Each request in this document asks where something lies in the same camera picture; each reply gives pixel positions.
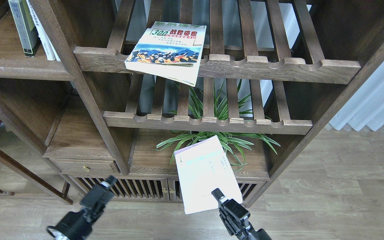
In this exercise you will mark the white upright book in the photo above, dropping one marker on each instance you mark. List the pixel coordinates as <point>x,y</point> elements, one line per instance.
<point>45,41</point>

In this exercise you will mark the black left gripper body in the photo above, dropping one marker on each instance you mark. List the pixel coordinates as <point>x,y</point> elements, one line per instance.
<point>73,226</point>

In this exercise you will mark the green spider plant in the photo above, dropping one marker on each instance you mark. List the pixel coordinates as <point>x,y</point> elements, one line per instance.
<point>227,139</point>

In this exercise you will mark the black and green book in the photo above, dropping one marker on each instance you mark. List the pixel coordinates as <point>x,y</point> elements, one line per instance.
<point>26,28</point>

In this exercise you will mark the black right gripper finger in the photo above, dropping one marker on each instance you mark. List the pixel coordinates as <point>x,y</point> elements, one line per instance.
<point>233,215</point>

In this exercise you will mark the colourful cover paperback book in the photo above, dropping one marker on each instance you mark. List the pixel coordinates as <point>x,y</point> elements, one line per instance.
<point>169,50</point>

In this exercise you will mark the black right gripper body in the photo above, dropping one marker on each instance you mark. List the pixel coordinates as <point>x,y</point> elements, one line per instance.
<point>251,234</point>

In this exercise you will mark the white curtain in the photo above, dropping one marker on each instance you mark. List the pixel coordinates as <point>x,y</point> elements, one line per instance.
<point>366,106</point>

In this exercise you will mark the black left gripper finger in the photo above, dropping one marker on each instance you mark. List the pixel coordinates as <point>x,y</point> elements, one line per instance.
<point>98,197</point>

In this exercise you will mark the dark wooden bookshelf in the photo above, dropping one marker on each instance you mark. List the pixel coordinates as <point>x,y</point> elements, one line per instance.
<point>301,60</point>

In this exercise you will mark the brass drawer knob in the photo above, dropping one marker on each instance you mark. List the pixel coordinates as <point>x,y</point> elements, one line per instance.
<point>86,168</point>

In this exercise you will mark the white purple-edged book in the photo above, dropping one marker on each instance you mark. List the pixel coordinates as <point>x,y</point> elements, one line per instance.
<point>202,168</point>

